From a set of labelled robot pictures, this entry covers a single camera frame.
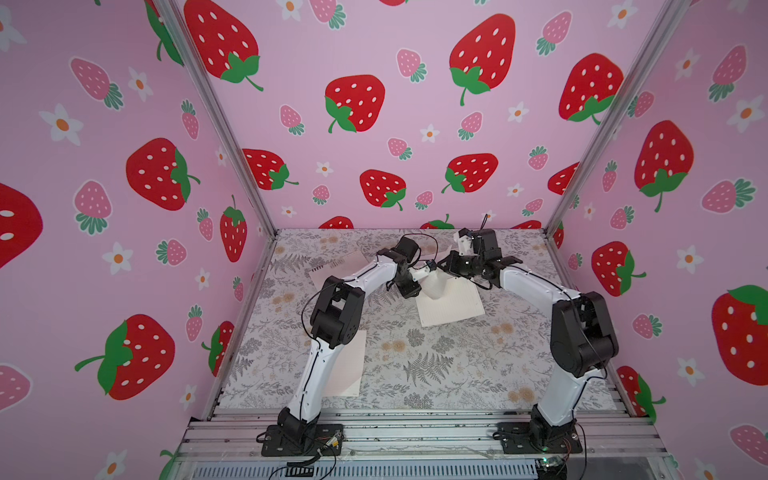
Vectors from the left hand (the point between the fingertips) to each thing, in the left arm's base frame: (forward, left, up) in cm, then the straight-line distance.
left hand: (415, 286), depth 104 cm
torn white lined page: (-4, -5, +7) cm, 10 cm away
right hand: (0, -8, +14) cm, 16 cm away
